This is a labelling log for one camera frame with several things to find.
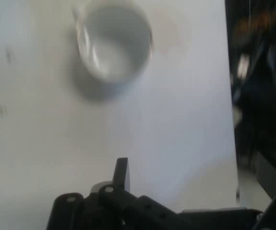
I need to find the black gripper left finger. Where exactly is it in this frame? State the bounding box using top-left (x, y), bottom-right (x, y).
top-left (46, 157), bottom-right (184, 230)

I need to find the white mug with dark rim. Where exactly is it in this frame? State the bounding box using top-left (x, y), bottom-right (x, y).
top-left (72, 0), bottom-right (154, 101)

